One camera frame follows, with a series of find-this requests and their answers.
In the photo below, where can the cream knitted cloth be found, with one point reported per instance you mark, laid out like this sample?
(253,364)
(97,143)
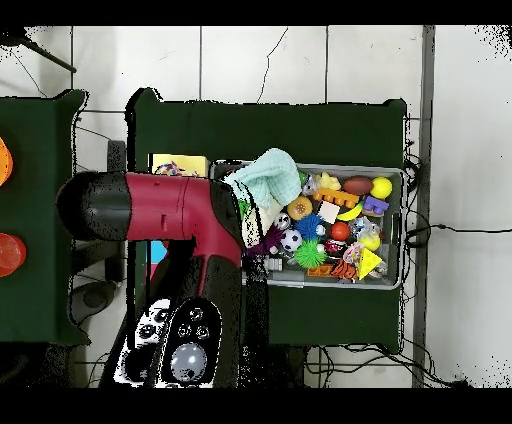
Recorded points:
(270,222)

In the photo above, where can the light blue knitted cloth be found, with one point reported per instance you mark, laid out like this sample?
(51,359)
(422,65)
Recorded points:
(272,178)

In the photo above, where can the colourful spotted cloth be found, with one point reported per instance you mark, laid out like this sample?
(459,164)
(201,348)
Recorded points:
(172,168)

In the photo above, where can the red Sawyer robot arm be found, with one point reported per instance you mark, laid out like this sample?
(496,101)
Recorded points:
(168,208)

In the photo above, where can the wooden box with three holes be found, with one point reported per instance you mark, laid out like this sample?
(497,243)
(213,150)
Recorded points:
(200,164)

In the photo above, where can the shallow mesh bin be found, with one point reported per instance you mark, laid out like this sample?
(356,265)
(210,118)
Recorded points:
(392,256)

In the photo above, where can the black and white soccer ball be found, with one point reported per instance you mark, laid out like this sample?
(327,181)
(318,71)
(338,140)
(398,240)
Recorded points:
(291,240)

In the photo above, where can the blue spiky toy with eyes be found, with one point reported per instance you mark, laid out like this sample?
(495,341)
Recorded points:
(308,226)

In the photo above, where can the green spiky ball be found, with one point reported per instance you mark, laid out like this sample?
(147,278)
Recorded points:
(310,254)

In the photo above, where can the dark green tablecloth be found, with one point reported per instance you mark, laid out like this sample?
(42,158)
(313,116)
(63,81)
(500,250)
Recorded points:
(36,120)
(280,132)

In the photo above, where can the orange-red ball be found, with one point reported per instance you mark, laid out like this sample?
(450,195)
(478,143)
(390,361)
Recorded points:
(340,231)

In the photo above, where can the yellow toy banana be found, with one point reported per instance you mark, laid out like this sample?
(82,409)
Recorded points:
(351,214)

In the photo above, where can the orange tiger plush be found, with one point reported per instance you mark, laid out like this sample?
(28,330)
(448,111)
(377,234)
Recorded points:
(344,270)

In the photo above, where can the yellow cheese wedge toy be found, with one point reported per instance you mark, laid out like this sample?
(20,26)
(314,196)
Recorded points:
(368,262)

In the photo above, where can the yellow ball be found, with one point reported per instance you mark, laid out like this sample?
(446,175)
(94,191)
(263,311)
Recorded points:
(381,188)

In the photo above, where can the red plastic cup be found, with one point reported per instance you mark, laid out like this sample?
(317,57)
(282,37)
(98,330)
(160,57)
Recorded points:
(10,256)

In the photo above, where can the black metal rod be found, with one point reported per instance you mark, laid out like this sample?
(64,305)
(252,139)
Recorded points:
(52,60)

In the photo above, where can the orange plastic cup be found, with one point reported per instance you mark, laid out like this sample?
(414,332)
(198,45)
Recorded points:
(4,162)

